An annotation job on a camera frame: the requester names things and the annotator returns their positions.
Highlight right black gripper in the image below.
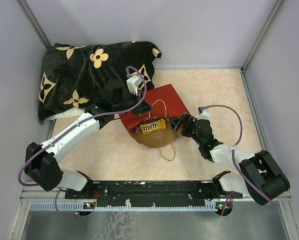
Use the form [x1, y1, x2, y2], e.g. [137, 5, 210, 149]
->
[169, 112, 203, 146]

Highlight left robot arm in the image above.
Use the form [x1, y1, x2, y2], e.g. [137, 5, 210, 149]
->
[20, 75, 153, 199]

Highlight red brown paper bag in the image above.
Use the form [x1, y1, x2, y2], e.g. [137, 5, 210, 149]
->
[119, 84, 190, 161]

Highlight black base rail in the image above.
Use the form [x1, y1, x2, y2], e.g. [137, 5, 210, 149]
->
[65, 180, 229, 207]

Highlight black floral pillow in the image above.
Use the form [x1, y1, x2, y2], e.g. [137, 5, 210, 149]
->
[37, 41, 162, 124]

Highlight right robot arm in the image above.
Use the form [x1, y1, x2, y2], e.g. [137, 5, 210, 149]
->
[170, 113, 291, 206]

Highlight yellow m&m's packet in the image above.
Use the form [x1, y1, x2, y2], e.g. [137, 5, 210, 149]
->
[141, 118, 166, 135]

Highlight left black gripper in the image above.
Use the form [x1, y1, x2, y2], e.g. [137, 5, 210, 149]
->
[113, 88, 154, 116]

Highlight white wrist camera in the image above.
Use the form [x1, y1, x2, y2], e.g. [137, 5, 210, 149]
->
[196, 106, 210, 121]
[126, 75, 143, 96]

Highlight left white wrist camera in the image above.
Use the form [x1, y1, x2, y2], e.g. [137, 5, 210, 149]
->
[126, 75, 143, 96]

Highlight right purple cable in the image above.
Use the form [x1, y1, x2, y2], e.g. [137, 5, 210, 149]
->
[200, 104, 274, 205]

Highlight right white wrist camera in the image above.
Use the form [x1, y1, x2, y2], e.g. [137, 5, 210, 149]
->
[196, 106, 210, 121]

